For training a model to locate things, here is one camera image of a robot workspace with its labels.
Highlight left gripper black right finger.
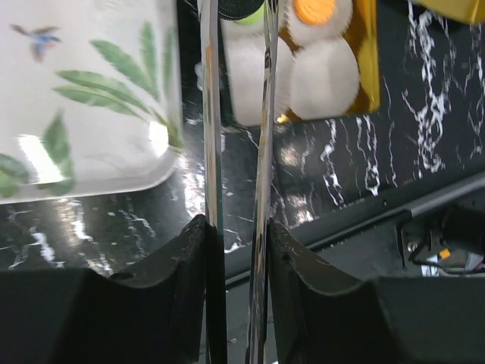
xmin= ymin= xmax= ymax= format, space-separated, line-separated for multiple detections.
xmin=268 ymin=221 xmax=484 ymax=363

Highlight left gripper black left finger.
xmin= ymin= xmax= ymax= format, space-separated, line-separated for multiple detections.
xmin=1 ymin=215 xmax=227 ymax=363

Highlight gold cookie tin base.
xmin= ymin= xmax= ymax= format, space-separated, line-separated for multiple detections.
xmin=219 ymin=0 xmax=381 ymax=126

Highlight metal serving tongs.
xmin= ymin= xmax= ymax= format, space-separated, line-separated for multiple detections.
xmin=197 ymin=1 xmax=279 ymax=363

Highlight green sandwich cookie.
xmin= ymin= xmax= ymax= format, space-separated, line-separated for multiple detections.
xmin=235 ymin=6 xmax=264 ymax=26

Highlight orange round patterned cookie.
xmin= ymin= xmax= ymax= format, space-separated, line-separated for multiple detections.
xmin=293 ymin=0 xmax=336 ymax=25

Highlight black sandwich cookie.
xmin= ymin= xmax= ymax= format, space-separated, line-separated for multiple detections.
xmin=217 ymin=0 xmax=264 ymax=20

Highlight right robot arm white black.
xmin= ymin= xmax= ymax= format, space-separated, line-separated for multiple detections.
xmin=396 ymin=205 xmax=484 ymax=276

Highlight floral patterned serving tray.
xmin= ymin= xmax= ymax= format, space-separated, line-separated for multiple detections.
xmin=1 ymin=0 xmax=183 ymax=204

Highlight white paper cup front left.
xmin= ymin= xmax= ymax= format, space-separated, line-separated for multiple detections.
xmin=221 ymin=20 xmax=293 ymax=127

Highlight white paper cup back right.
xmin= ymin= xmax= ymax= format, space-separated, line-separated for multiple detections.
xmin=285 ymin=0 xmax=353 ymax=46

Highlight gold tin lid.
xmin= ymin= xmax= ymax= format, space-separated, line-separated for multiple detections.
xmin=415 ymin=0 xmax=484 ymax=25

